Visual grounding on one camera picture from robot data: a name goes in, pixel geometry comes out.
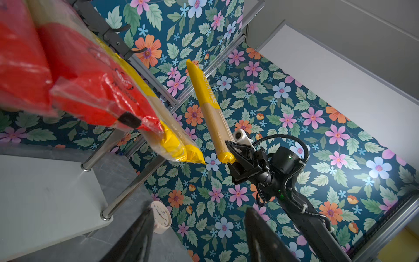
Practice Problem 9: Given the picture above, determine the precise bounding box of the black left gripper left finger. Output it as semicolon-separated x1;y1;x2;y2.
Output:
100;207;155;262

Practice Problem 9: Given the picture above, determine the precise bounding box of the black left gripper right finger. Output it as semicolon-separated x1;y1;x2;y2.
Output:
244;207;299;262

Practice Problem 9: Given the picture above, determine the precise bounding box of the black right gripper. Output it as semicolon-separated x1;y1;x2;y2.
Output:
225;140;278;193

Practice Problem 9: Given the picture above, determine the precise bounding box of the yellow spaghetti box hidden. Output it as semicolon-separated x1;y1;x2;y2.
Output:
187;60;236;164

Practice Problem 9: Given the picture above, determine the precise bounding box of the yellow spaghetti box back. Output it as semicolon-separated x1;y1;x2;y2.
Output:
94;36;205;164

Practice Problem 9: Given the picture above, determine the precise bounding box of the red spaghetti bag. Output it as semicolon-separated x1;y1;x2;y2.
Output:
1;1;57;117
27;1;163;133

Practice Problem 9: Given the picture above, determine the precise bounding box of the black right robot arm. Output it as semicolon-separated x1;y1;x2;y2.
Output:
225;135;351;262

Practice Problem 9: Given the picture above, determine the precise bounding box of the white two-tier shelf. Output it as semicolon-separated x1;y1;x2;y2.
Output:
0;129;168;262

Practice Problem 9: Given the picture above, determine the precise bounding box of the round white clock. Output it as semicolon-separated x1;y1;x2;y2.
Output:
150;201;172;234

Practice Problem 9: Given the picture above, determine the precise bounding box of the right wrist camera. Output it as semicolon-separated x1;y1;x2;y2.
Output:
233;128;253;146

